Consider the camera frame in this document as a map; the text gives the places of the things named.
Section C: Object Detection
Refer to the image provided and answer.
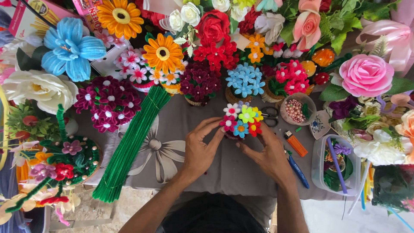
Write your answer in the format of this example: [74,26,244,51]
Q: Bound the orange sunflower with small flowers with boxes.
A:
[142,33,189,95]

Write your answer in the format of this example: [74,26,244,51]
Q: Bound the small maroon flower pot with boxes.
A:
[179,61,222,107]

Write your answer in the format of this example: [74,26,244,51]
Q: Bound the person's dark shirt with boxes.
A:
[156,191,278,233]

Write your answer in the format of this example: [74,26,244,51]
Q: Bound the person's right hand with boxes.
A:
[235,124,295,187]

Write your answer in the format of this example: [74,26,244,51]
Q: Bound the dark green foliage bundle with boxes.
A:
[371,164,414,215]

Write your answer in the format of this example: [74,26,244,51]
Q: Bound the peach fabric rose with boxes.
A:
[292,0,322,51]

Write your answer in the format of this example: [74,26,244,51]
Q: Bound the orange lighter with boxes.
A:
[284,130,309,158]

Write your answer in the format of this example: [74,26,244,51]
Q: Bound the red pink flower pot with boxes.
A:
[261,60,311,103]

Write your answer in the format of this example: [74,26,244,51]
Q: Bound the pink satin ribbon bow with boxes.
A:
[355,0,414,77]

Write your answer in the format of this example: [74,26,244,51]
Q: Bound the bundle of green pipe cleaners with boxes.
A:
[92,85,171,204]

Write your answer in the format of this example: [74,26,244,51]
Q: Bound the green basket with mixed flowers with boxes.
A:
[5,104,103,214]

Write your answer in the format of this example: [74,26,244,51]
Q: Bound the red fabric rose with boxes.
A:
[195,9,231,43]

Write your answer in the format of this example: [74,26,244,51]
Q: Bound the white fabric roses bunch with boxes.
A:
[168,2,202,33]

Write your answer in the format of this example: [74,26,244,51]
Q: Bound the mixed fabric flower bouquet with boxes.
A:
[319,76,414,166]

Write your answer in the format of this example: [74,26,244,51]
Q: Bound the multicoloured pipe cleaner flower pot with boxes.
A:
[219,101,263,140]

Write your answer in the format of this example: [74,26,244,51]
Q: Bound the person's left hand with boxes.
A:
[182,117,226,178]

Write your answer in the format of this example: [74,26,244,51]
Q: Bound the large maroon pipe cleaner bouquet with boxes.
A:
[73,75,142,133]

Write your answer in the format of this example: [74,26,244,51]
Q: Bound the white pale fabric flower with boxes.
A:
[254,12,286,45]

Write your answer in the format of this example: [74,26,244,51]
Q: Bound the black handled scissors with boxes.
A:
[260,106,279,128]

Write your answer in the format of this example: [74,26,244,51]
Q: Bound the red pipe cleaner ball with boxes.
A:
[314,72,330,85]

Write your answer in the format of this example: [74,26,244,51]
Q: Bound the large blue pipe cleaner flower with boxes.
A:
[41,17,107,83]

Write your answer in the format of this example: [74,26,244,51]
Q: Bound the orange pipe cleaner ball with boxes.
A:
[311,48,336,68]

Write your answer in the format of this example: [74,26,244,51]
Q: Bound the large orange sunflower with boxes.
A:
[96,0,145,40]

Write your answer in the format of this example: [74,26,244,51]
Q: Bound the pink carton with yellow print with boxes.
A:
[8,0,82,40]

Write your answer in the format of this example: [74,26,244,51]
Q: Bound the grey flower print cloth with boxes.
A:
[75,87,343,201]

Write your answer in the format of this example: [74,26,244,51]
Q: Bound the purple stick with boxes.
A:
[326,137,348,195]

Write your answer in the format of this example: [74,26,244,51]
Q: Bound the large pink ribbon rose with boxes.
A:
[339,54,386,98]

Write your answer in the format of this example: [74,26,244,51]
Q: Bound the clear cup of pink beads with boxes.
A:
[280,93,317,126]

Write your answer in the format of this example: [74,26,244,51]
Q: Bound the blue utility knife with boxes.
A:
[286,151,310,189]

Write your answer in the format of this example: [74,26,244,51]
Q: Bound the large white fabric rose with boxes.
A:
[1,69,79,115]

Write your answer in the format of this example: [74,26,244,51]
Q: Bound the clear plastic container of scraps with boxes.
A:
[311,134,362,197]

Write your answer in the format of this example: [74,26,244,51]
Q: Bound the light blue flower pot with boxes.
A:
[225,62,266,105]

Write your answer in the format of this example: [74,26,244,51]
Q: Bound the small orange flower bunch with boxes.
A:
[245,34,274,64]

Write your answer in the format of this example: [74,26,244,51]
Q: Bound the white blue patterned dish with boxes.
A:
[309,110,332,140]

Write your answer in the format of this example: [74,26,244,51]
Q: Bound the cream fabric flowers bunch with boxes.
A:
[0,183,82,226]

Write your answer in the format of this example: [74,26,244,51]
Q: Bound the green plant with red berries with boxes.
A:
[5,101,63,142]

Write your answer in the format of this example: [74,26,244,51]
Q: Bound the bunch of coloured sticks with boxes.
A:
[347,159,373,215]

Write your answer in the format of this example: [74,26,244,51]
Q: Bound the red pipe cleaner flower bunch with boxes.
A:
[193,39,240,72]

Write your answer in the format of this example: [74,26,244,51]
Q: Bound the pink carton with red print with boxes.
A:
[71,0,105,33]

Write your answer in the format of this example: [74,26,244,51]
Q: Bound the pink white flower pot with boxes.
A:
[113,46,156,93]

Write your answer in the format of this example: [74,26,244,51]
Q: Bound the yellow pipe cleaner ball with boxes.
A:
[300,60,317,77]

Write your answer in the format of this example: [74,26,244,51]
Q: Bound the green artificial foliage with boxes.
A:
[280,0,402,56]

